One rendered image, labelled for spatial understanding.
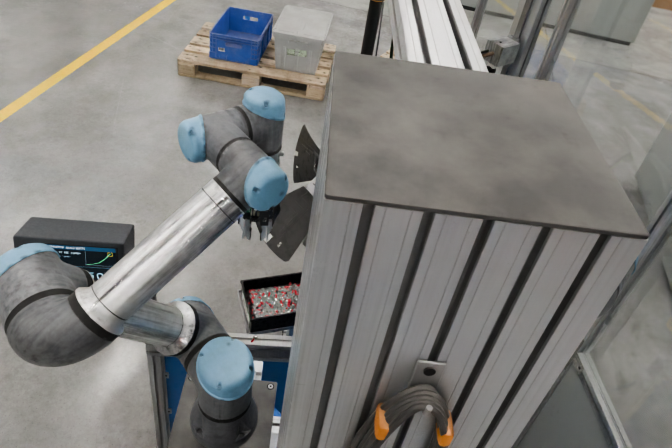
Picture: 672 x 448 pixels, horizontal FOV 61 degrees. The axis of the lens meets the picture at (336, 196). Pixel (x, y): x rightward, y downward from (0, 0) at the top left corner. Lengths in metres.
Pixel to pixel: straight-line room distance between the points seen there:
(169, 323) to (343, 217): 0.85
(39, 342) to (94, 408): 1.77
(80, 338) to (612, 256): 0.72
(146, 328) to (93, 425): 1.51
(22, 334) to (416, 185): 0.68
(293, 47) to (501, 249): 4.24
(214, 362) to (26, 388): 1.68
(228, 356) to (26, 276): 0.44
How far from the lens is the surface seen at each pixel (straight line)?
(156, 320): 1.20
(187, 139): 0.97
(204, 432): 1.37
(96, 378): 2.79
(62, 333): 0.93
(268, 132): 1.02
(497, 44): 2.01
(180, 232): 0.89
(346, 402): 0.61
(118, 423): 2.66
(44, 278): 1.01
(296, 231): 1.91
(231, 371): 1.23
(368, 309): 0.50
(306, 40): 4.58
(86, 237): 1.53
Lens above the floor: 2.28
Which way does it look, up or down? 38 degrees down
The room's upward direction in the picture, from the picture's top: 10 degrees clockwise
